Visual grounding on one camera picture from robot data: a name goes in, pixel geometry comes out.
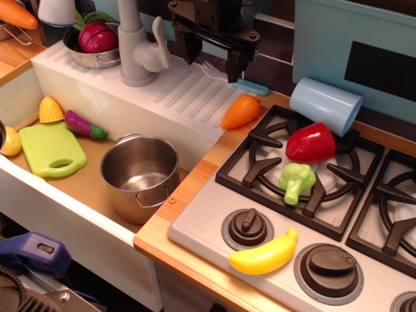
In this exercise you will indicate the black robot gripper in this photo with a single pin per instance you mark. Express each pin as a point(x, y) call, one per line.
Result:
point(219, 23)

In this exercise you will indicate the stainless steel pot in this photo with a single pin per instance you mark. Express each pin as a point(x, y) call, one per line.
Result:
point(140, 172)

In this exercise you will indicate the large orange toy carrot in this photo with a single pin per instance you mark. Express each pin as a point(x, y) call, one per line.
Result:
point(14, 13)

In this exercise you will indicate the grey toy faucet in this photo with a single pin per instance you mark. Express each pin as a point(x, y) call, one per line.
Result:
point(141, 59)

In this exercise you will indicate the red toy radish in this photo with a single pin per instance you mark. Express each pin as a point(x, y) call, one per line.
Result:
point(97, 37)

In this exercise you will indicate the black left burner grate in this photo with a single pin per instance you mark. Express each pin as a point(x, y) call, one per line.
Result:
point(254, 169)

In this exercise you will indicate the black burner grate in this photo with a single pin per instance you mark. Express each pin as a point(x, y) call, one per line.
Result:
point(254, 169)
point(385, 226)

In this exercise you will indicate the red toy bell pepper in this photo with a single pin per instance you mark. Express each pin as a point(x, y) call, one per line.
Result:
point(311, 144)

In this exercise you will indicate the light blue plastic cup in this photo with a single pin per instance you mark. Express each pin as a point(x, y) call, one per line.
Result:
point(320, 102)

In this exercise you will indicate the small steel bowl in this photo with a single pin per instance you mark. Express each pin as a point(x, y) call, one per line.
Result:
point(91, 60)

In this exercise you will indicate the green toy broccoli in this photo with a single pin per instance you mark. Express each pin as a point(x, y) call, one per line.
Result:
point(295, 179)

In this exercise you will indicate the light blue toy microwave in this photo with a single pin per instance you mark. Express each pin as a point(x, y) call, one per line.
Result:
point(362, 49)

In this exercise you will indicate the purple toy eggplant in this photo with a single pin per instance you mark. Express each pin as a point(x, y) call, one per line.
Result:
point(81, 126)

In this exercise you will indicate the white cup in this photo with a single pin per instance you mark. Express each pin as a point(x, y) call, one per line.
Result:
point(57, 13)

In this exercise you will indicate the yellow toy corn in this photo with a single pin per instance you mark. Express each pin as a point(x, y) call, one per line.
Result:
point(50, 111)

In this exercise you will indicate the left black stove knob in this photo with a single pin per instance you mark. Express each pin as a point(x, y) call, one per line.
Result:
point(246, 228)

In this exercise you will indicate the black stove knob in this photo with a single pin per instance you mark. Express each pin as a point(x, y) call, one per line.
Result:
point(328, 274)
point(404, 302)
point(246, 228)

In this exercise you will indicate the green toy cutting board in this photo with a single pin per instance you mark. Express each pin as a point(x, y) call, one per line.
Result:
point(52, 150)

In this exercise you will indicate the yellow toy banana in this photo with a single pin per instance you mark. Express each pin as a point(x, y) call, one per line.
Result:
point(267, 257)

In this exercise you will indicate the middle black stove knob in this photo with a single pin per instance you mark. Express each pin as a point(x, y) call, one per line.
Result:
point(328, 274)

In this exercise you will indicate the black right burner grate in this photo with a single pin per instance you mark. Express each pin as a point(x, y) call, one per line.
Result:
point(385, 226)

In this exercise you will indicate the blue clamp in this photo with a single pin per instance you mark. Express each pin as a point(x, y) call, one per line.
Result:
point(37, 252)

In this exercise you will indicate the right black stove knob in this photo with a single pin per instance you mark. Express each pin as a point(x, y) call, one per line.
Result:
point(404, 302)

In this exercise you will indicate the white fork blue handle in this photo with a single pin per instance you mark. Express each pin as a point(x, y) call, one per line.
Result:
point(214, 73)

